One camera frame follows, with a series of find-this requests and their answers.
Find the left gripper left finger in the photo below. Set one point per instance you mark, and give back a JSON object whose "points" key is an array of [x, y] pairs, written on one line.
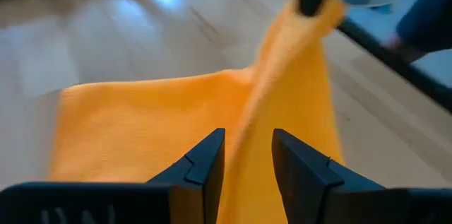
{"points": [[106, 203]]}

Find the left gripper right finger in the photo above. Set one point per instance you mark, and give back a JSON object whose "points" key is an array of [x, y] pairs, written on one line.
{"points": [[370, 206]]}

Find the orange microfiber towel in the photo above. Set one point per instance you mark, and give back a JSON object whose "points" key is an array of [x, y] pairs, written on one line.
{"points": [[141, 128]]}

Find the person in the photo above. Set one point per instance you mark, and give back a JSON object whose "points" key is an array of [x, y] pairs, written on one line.
{"points": [[427, 15]]}

